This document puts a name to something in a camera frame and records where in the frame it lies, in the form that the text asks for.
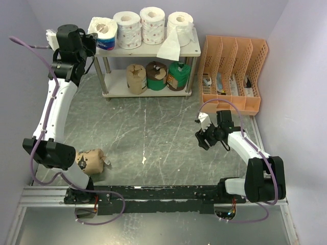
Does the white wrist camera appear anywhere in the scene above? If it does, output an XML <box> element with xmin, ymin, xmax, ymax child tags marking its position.
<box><xmin>195</xmin><ymin>112</ymin><xmax>212</xmax><ymax>132</ymax></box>
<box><xmin>46</xmin><ymin>30</ymin><xmax>59</xmax><ymax>51</ymax></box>

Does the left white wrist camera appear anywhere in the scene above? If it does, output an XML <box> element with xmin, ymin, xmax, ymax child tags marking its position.
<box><xmin>46</xmin><ymin>30</ymin><xmax>59</xmax><ymax>51</ymax></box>

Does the aluminium extrusion rail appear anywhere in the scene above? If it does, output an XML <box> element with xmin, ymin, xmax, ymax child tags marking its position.
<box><xmin>19</xmin><ymin>186</ymin><xmax>289</xmax><ymax>207</ymax></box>

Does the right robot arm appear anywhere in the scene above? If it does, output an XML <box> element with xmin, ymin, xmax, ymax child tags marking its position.
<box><xmin>195</xmin><ymin>110</ymin><xmax>286</xmax><ymax>205</ymax></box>

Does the tan roll with label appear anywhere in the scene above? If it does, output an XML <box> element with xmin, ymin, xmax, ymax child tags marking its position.
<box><xmin>126</xmin><ymin>64</ymin><xmax>148</xmax><ymax>95</ymax></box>

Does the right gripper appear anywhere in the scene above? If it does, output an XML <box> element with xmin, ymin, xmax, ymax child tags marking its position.
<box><xmin>195</xmin><ymin>119</ymin><xmax>221</xmax><ymax>150</ymax></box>

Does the green roll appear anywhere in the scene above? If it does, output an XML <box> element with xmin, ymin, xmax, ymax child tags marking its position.
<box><xmin>167</xmin><ymin>61</ymin><xmax>191</xmax><ymax>91</ymax></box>
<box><xmin>146</xmin><ymin>61</ymin><xmax>168</xmax><ymax>91</ymax></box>

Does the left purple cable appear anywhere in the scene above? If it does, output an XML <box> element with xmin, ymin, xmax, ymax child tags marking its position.
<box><xmin>9</xmin><ymin>36</ymin><xmax>126</xmax><ymax>226</ymax></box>

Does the rose-print roll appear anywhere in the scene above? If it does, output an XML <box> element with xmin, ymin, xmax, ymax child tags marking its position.
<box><xmin>113</xmin><ymin>11</ymin><xmax>142</xmax><ymax>50</ymax></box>
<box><xmin>139</xmin><ymin>7</ymin><xmax>165</xmax><ymax>45</ymax></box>

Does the brown wrapped roll black print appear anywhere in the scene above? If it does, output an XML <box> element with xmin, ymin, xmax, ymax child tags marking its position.
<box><xmin>75</xmin><ymin>149</ymin><xmax>111</xmax><ymax>176</ymax></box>

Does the orange plastic file organizer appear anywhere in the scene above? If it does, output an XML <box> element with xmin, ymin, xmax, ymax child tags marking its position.
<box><xmin>198</xmin><ymin>36</ymin><xmax>268</xmax><ymax>116</ymax></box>

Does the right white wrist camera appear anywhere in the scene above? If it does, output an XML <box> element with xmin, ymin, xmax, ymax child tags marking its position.
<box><xmin>195</xmin><ymin>112</ymin><xmax>212</xmax><ymax>132</ymax></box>

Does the blue Tempo roll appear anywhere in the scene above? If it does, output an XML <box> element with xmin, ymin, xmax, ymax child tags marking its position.
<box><xmin>88</xmin><ymin>17</ymin><xmax>118</xmax><ymax>51</ymax></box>

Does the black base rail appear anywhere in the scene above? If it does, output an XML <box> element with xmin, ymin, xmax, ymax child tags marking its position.
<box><xmin>63</xmin><ymin>185</ymin><xmax>245</xmax><ymax>215</ymax></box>

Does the plain white paper towel roll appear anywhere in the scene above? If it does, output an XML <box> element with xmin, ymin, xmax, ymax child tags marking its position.
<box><xmin>157</xmin><ymin>12</ymin><xmax>194</xmax><ymax>61</ymax></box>

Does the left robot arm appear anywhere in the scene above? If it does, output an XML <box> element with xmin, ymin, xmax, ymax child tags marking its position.
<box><xmin>22</xmin><ymin>24</ymin><xmax>97</xmax><ymax>204</ymax></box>

